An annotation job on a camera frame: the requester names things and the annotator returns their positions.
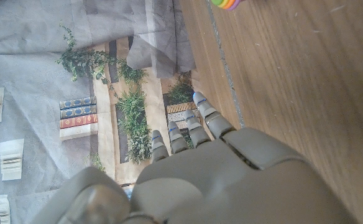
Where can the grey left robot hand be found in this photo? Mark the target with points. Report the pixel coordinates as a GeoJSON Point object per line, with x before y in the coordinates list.
{"type": "Point", "coordinates": [231, 186]}

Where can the stacked colourful toy cups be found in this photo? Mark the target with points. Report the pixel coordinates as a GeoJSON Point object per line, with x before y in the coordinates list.
{"type": "Point", "coordinates": [226, 3]}

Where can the grey tape outline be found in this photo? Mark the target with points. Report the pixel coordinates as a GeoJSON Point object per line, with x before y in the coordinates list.
{"type": "Point", "coordinates": [224, 59]}

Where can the printed fabric backdrop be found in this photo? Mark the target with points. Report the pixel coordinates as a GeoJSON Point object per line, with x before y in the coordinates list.
{"type": "Point", "coordinates": [44, 62]}

